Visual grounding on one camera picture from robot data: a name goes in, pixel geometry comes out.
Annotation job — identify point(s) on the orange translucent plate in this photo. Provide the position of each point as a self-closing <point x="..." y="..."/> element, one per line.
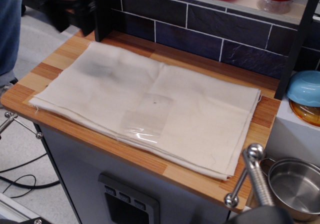
<point x="308" y="114"/>

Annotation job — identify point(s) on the light blue plastic bowl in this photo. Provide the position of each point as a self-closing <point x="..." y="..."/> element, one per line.
<point x="304" y="88"/>

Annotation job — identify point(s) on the black table frame background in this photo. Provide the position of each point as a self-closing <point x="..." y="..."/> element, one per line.
<point x="35" y="4"/>

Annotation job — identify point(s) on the clear plastic tape patch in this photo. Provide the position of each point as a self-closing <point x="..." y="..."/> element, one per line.
<point x="146" y="123"/>

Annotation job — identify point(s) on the stainless steel pot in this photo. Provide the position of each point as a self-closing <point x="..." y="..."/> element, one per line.
<point x="295" y="185"/>

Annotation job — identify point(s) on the person leg in jeans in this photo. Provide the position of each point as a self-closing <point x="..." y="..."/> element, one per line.
<point x="10" y="26"/>

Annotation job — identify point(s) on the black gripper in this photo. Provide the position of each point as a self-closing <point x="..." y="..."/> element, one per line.
<point x="56" y="11"/>

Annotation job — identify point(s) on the silver clamp screw left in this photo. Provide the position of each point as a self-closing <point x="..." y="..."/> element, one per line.
<point x="13" y="117"/>

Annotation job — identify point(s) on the silver clamp screw right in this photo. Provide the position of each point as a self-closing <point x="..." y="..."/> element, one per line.
<point x="252" y="156"/>

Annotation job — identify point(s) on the silver clamp screw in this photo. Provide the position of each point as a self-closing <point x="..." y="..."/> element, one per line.
<point x="13" y="117"/>
<point x="252" y="156"/>

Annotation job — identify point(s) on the dark grey right post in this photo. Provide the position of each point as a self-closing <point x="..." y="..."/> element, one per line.
<point x="302" y="32"/>

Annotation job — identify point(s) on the dark grey post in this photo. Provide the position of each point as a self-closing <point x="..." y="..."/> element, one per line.
<point x="302" y="32"/>
<point x="104" y="17"/>

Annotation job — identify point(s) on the white sneaker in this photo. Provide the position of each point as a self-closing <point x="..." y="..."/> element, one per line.
<point x="7" y="86"/>

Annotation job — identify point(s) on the cream cloth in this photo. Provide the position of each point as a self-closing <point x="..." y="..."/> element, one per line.
<point x="206" y="127"/>

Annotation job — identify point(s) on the grey toy kitchen cabinet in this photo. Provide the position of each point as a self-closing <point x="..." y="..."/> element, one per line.
<point x="78" y="168"/>

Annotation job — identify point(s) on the dark grey left post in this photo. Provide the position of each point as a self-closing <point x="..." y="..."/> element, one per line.
<point x="104" y="17"/>

